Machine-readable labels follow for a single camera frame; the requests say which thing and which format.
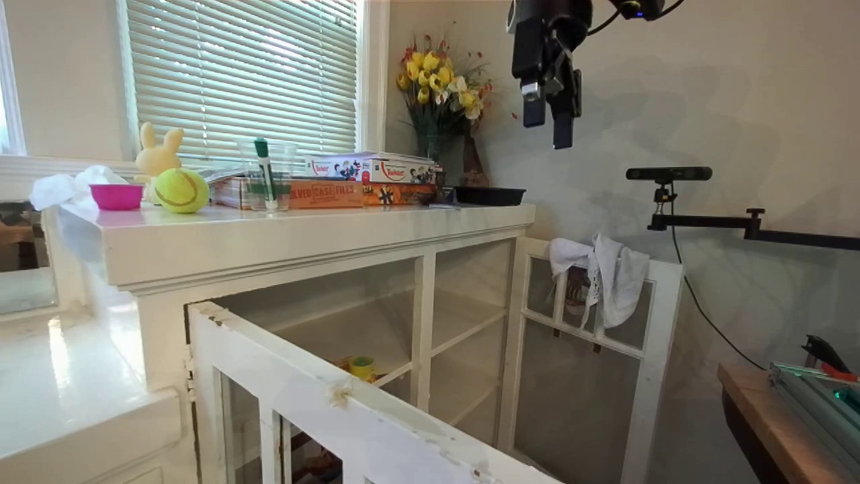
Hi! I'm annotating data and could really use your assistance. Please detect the white plastic bag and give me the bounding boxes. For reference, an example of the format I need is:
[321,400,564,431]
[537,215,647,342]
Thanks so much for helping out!
[29,165,123,219]

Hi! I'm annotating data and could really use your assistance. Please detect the white cabinet door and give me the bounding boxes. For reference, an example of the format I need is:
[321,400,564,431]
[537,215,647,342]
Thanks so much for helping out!
[188,302,560,484]
[494,237,683,484]

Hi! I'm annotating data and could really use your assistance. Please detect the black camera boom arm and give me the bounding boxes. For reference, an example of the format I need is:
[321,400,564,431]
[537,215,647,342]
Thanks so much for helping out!
[647,184,860,251]

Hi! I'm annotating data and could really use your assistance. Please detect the green marker in glass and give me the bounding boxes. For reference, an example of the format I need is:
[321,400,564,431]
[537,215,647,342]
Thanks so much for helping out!
[247,137,291,213]

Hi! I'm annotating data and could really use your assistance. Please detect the white cloth on door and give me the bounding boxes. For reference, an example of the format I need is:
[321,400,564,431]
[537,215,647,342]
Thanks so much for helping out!
[549,233,651,329]

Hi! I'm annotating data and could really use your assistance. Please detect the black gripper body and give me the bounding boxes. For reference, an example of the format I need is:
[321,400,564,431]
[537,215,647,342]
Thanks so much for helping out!
[511,0,593,96]

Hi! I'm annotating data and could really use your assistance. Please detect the white board game box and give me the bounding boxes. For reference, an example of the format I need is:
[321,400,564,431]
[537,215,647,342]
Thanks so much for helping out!
[311,151,443,184]

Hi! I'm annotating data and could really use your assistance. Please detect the orange board game box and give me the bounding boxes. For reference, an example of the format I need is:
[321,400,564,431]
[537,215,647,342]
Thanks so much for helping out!
[209,174,442,215]

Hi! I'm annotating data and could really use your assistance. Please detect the black tray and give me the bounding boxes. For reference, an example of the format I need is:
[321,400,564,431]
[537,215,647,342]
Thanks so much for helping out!
[454,186,528,207]

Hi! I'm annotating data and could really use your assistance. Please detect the white cabinet door near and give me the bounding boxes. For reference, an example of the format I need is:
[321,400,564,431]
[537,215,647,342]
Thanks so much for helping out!
[188,302,560,484]

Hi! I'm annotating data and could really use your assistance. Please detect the black camera on stand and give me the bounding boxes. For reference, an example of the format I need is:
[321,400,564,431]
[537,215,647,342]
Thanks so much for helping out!
[626,168,713,184]

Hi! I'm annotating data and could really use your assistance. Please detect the yellow bunny plush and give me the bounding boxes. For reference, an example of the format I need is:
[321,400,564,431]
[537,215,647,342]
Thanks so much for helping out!
[135,123,184,184]

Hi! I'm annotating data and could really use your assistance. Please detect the window blinds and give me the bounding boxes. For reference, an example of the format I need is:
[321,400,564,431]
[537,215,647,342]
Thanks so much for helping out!
[122,0,362,161]

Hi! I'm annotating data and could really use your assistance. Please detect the wooden side table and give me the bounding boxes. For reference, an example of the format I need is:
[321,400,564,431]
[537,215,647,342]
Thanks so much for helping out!
[718,362,860,484]

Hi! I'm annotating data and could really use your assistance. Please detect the yellow-green tennis ball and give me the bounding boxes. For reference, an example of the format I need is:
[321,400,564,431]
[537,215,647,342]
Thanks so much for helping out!
[150,169,209,215]

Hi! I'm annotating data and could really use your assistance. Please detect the orange green toy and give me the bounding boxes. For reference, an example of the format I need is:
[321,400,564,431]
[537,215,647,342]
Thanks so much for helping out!
[341,356,381,381]

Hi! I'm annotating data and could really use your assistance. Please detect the white cabinet door far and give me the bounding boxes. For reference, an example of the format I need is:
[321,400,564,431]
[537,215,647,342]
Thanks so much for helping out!
[494,237,683,484]

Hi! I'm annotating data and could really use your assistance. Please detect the yellow flower bouquet vase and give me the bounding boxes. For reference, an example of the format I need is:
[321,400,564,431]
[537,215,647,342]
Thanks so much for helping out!
[395,34,493,189]

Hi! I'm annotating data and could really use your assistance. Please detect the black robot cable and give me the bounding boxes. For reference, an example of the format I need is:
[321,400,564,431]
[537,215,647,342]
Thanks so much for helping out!
[665,223,779,377]

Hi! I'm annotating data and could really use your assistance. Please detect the pink bowl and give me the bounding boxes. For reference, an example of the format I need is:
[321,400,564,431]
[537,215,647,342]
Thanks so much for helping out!
[91,184,143,213]

